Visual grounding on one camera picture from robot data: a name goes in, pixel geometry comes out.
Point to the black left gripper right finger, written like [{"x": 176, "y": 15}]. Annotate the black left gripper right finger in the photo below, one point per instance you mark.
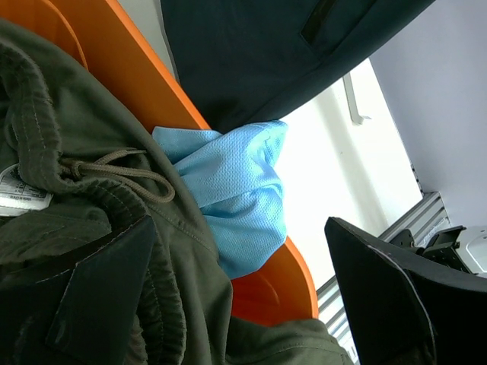
[{"x": 455, "y": 303}]

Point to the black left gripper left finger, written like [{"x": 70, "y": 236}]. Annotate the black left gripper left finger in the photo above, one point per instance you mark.
[{"x": 79, "y": 307}]

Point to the olive green shorts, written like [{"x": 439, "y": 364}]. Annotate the olive green shorts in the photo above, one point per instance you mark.
[{"x": 66, "y": 136}]

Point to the light blue shorts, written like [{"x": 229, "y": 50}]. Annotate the light blue shorts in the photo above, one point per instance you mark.
[{"x": 232, "y": 178}]

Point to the navy blue shorts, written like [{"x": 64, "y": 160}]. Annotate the navy blue shorts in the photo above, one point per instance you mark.
[{"x": 253, "y": 61}]

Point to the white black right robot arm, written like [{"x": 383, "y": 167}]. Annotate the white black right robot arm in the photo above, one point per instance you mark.
[{"x": 460, "y": 248}]

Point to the orange plastic laundry basket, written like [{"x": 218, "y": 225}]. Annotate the orange plastic laundry basket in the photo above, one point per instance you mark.
[{"x": 104, "y": 39}]

